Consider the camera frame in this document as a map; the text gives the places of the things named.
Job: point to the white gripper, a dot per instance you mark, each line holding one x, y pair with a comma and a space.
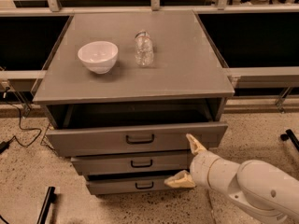
202, 168

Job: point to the grey top drawer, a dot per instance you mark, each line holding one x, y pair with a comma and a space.
86, 129

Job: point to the grey drawer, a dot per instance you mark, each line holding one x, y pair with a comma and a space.
125, 183
86, 129
120, 163

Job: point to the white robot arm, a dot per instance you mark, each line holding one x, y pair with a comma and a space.
258, 188

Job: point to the grey middle drawer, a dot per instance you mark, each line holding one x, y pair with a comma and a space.
120, 163

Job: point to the grey bottom drawer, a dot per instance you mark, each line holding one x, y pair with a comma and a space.
125, 183

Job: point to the grey drawer cabinet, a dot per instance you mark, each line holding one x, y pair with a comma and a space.
185, 69

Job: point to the black chair base leg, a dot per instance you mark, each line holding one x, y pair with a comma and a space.
289, 134

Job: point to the clear plastic water bottle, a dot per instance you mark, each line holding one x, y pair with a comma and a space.
143, 49

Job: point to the white ceramic bowl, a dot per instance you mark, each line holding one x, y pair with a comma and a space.
99, 56

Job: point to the black bar on floor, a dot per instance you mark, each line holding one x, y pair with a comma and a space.
48, 201

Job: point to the black bottom drawer handle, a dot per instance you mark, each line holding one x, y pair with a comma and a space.
144, 185

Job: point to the black drawer handle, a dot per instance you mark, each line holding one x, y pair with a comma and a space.
130, 140
146, 164
144, 185

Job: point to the black top drawer handle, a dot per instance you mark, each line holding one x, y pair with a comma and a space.
130, 140

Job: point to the black middle drawer handle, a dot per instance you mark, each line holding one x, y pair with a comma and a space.
146, 164

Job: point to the metal railing frame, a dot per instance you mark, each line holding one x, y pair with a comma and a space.
149, 0

